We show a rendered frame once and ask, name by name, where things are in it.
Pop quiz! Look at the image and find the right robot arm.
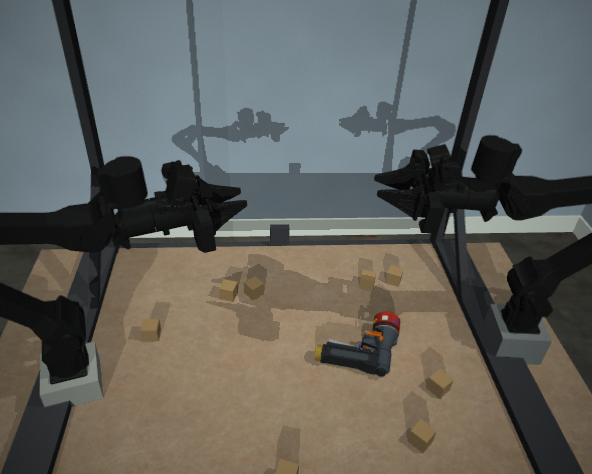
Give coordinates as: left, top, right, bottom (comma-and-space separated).
0, 156, 196, 384

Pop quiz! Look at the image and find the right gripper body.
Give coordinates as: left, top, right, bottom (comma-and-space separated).
149, 182, 216, 253

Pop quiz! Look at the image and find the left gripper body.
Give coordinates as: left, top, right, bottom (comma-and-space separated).
410, 149, 469, 234

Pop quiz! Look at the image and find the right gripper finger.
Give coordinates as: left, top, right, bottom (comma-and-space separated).
196, 175, 241, 206
206, 198, 247, 235

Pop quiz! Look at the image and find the small tan block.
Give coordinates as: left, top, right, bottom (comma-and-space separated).
359, 270, 376, 291
140, 319, 161, 342
275, 459, 299, 474
385, 265, 404, 287
408, 419, 437, 453
427, 369, 454, 399
219, 279, 238, 302
244, 277, 264, 300

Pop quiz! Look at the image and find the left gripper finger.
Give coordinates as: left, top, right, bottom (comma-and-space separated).
377, 184, 424, 221
374, 159, 416, 190

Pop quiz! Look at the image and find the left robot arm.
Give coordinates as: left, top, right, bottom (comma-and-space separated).
427, 135, 592, 334

